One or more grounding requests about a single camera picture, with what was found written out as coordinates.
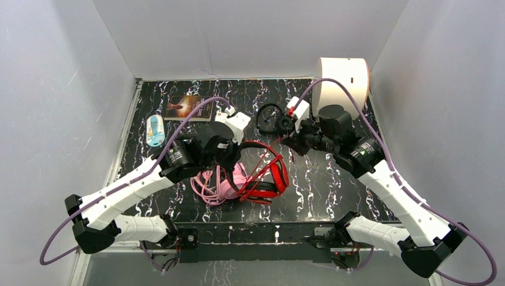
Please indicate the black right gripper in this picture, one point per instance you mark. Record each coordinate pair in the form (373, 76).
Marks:
(293, 140)

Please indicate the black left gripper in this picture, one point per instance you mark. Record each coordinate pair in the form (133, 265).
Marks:
(227, 158)

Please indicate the pink over-ear headphones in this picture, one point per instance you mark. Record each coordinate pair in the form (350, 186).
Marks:
(212, 187)

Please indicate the black on-ear headphones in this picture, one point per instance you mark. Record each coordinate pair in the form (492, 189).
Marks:
(271, 119)

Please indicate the red and black headphones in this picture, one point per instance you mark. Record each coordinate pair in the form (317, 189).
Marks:
(269, 182)

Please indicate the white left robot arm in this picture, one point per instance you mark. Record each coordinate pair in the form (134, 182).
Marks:
(99, 220)

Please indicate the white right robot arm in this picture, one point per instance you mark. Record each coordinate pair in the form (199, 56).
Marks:
(423, 242)

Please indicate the dark paperback book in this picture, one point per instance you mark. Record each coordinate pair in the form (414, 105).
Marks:
(179, 106)

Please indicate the white and blue small device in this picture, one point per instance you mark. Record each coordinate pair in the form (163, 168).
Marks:
(155, 135)

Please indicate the white cylindrical container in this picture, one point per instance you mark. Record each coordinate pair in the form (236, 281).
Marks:
(353, 73)

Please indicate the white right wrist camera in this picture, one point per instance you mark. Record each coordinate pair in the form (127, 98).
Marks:
(299, 113)

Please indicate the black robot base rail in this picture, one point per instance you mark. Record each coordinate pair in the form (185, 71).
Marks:
(264, 241)

